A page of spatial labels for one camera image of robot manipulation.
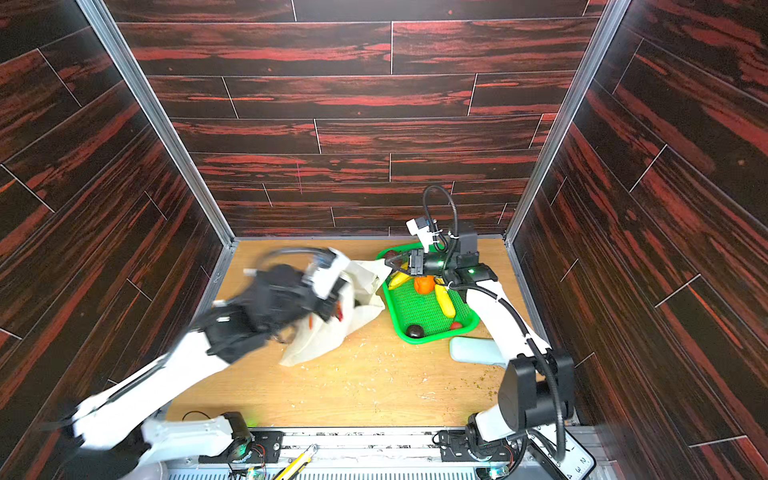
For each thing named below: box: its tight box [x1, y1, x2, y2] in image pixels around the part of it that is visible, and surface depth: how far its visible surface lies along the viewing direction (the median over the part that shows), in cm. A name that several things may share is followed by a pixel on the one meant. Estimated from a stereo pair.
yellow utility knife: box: [273, 444, 319, 480], surface depth 72 cm
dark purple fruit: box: [406, 324, 425, 339], surface depth 91 cm
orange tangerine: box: [414, 275, 436, 294], surface depth 101 cm
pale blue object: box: [449, 336, 506, 368], surface depth 92 cm
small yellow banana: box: [435, 284, 456, 318], surface depth 100 cm
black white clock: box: [525, 424, 597, 480], surface depth 70 cm
